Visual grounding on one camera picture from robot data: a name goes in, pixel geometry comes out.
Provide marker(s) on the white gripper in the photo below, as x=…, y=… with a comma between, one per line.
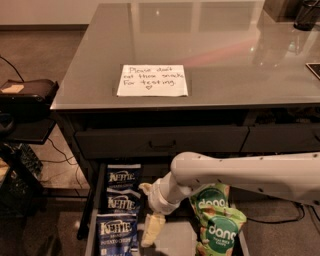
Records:
x=156, y=197

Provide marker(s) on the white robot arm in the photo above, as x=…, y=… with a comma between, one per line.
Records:
x=293, y=177

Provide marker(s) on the middle blue Kettle chip bag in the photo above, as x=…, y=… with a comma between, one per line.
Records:
x=127, y=201

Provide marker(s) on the blue kettle chip bag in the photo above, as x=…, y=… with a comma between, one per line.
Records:
x=122, y=177
x=115, y=233
x=127, y=201

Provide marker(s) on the back blue Kettle chip bag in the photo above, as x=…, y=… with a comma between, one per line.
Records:
x=122, y=177

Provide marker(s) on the open middle drawer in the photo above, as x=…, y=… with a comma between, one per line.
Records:
x=177, y=238

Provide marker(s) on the front blue Kettle chip bag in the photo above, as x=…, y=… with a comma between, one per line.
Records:
x=115, y=233

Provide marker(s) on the middle green Dang chip bag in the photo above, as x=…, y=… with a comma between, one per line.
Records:
x=216, y=195

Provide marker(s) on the green dang chip bag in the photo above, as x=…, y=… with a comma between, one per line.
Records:
x=219, y=227
x=216, y=195

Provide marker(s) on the closed top left drawer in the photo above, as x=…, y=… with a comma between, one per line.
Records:
x=159, y=141

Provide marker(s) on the front green Dang chip bag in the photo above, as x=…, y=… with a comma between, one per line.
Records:
x=219, y=227

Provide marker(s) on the top right drawer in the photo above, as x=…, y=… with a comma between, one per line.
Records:
x=283, y=138

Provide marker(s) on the black cup on counter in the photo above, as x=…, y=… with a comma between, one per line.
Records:
x=308, y=15

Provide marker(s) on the white handwritten paper note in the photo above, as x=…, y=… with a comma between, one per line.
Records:
x=152, y=81

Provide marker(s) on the black plastic crate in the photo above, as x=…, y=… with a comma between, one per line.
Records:
x=20, y=172

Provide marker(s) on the black side shelf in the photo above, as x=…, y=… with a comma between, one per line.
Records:
x=31, y=133

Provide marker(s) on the black device on side stand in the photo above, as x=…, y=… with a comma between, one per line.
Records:
x=29, y=100

